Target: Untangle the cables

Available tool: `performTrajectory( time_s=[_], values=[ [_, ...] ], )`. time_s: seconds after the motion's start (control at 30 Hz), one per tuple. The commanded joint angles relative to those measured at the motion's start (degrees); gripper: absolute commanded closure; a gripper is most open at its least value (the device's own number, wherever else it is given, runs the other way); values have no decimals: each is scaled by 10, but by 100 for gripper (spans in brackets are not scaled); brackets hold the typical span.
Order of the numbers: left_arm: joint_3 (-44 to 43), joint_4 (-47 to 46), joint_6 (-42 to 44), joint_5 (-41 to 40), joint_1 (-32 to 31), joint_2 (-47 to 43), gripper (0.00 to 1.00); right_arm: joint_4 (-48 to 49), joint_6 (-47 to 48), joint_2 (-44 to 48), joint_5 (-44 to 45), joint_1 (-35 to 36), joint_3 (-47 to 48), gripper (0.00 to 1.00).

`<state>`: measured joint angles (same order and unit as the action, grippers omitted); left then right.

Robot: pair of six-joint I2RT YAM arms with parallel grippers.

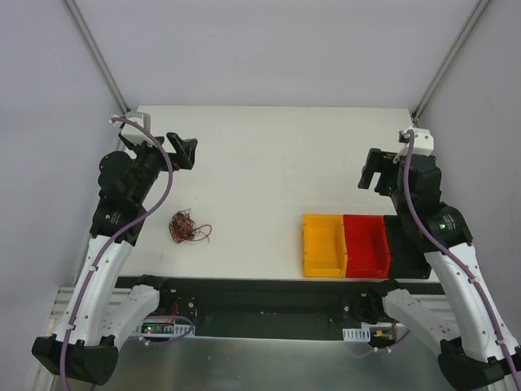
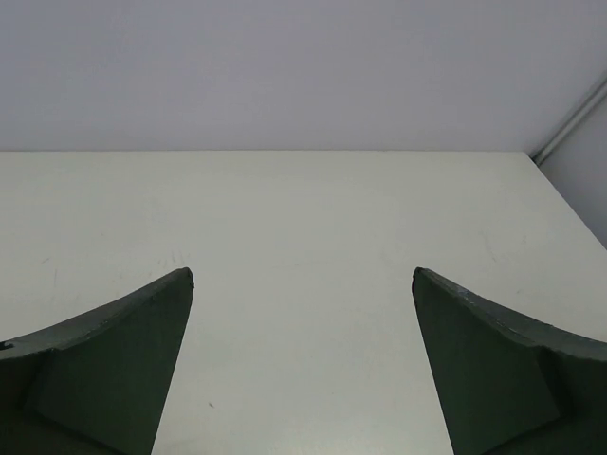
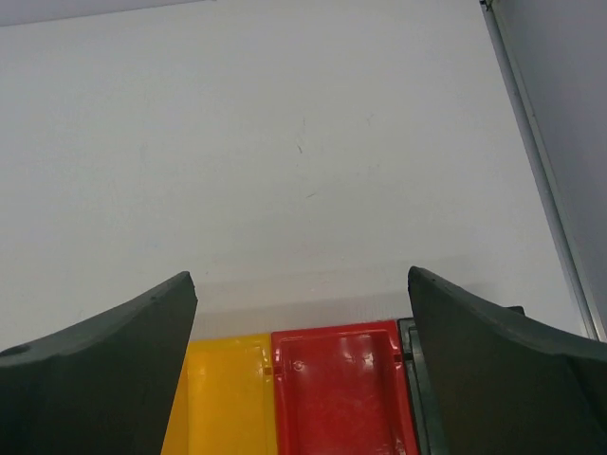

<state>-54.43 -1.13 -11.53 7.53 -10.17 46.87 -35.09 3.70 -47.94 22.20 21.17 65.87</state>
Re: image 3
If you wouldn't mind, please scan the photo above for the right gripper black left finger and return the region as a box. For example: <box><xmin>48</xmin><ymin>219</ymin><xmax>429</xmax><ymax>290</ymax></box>
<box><xmin>1</xmin><ymin>271</ymin><xmax>197</xmax><ymax>454</ymax></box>

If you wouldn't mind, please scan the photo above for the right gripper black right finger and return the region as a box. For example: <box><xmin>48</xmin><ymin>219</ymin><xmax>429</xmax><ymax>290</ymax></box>
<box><xmin>407</xmin><ymin>267</ymin><xmax>606</xmax><ymax>454</ymax></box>

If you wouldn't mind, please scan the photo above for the black plastic bin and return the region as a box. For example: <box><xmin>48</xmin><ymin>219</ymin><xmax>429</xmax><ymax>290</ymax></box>
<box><xmin>396</xmin><ymin>305</ymin><xmax>526</xmax><ymax>455</ymax></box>

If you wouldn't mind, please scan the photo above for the yellow plastic bin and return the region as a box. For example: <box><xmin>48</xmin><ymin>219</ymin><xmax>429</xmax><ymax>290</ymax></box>
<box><xmin>161</xmin><ymin>334</ymin><xmax>278</xmax><ymax>454</ymax></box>

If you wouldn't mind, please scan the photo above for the red plastic bin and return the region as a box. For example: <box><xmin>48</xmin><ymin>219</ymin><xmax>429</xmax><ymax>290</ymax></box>
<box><xmin>271</xmin><ymin>320</ymin><xmax>419</xmax><ymax>454</ymax></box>

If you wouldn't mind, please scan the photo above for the right aluminium frame post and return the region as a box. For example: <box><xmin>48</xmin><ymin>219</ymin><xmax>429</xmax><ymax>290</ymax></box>
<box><xmin>481</xmin><ymin>1</ymin><xmax>606</xmax><ymax>341</ymax></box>

